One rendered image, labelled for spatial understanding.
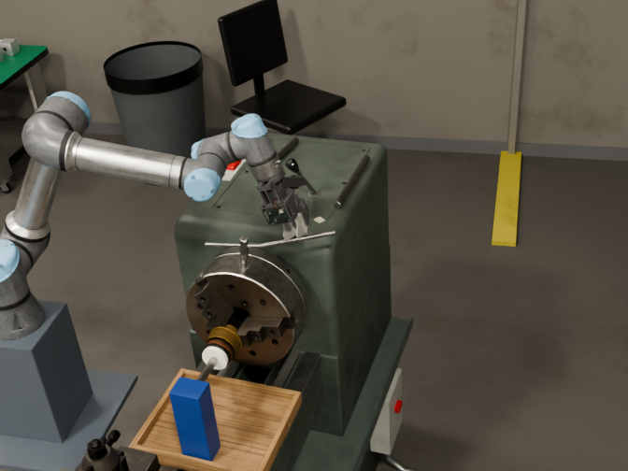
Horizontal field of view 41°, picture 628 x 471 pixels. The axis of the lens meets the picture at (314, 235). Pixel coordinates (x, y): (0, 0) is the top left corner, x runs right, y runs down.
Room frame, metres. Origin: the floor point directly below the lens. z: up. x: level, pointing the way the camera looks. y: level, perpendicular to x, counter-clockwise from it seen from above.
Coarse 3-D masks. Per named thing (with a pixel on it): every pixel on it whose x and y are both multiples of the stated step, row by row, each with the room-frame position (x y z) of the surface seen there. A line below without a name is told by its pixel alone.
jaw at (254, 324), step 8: (248, 320) 1.72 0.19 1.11; (256, 320) 1.71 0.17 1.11; (264, 320) 1.70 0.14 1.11; (272, 320) 1.70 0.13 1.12; (280, 320) 1.69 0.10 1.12; (288, 320) 1.70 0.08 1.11; (240, 328) 1.69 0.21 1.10; (248, 328) 1.68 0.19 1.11; (256, 328) 1.67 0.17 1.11; (264, 328) 1.68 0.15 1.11; (272, 328) 1.67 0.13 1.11; (280, 328) 1.68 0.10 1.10; (240, 336) 1.66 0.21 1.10; (248, 336) 1.66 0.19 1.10; (256, 336) 1.67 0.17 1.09; (264, 336) 1.68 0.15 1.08; (272, 336) 1.67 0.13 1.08; (280, 336) 1.66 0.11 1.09; (248, 344) 1.65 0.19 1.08
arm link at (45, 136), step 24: (48, 120) 1.79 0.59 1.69; (24, 144) 1.77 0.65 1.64; (48, 144) 1.73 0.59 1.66; (72, 144) 1.73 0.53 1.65; (96, 144) 1.73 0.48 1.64; (72, 168) 1.72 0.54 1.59; (96, 168) 1.71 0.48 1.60; (120, 168) 1.70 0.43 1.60; (144, 168) 1.69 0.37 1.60; (168, 168) 1.68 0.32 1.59; (192, 168) 1.68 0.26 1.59; (216, 168) 1.70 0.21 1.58; (192, 192) 1.65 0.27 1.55; (216, 192) 1.66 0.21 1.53
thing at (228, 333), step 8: (216, 328) 1.68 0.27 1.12; (224, 328) 1.67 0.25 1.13; (232, 328) 1.69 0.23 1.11; (216, 336) 1.64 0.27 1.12; (224, 336) 1.64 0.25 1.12; (232, 336) 1.65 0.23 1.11; (208, 344) 1.63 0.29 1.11; (216, 344) 1.62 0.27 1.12; (224, 344) 1.62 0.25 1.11; (232, 344) 1.63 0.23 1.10; (240, 344) 1.65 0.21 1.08; (232, 352) 1.62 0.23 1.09
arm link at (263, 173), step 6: (276, 156) 1.79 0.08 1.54; (270, 162) 1.77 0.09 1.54; (276, 162) 1.78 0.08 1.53; (252, 168) 1.77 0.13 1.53; (258, 168) 1.77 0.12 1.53; (264, 168) 1.76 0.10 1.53; (270, 168) 1.77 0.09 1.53; (276, 168) 1.77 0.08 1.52; (252, 174) 1.79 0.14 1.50; (258, 174) 1.77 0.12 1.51; (264, 174) 1.76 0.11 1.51; (270, 174) 1.76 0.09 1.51; (276, 174) 1.77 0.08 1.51; (264, 180) 1.77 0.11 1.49
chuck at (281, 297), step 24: (216, 264) 1.81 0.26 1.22; (264, 264) 1.79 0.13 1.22; (192, 288) 1.79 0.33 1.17; (216, 288) 1.77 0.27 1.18; (240, 288) 1.74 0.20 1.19; (264, 288) 1.72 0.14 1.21; (288, 288) 1.76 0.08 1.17; (192, 312) 1.80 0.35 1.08; (240, 312) 1.83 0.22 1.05; (264, 312) 1.72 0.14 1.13; (288, 312) 1.70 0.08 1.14; (288, 336) 1.70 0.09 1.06; (240, 360) 1.75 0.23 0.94; (264, 360) 1.73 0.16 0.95
